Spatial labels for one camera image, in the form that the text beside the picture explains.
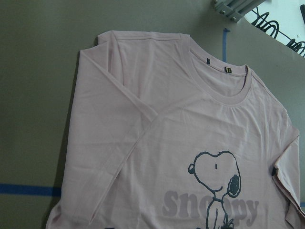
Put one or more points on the pink Snoopy t-shirt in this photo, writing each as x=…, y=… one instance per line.
x=165, y=136

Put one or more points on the grey aluminium camera post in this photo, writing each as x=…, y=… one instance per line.
x=234, y=10

